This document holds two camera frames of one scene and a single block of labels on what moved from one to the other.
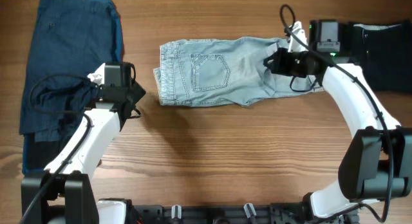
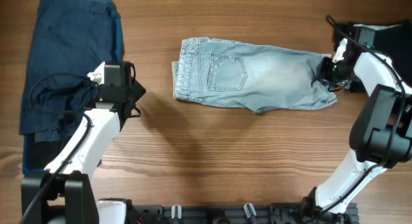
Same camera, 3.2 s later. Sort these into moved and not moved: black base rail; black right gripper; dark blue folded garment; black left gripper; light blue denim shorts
Moved: black right gripper; light blue denim shorts
Not moved: black left gripper; dark blue folded garment; black base rail
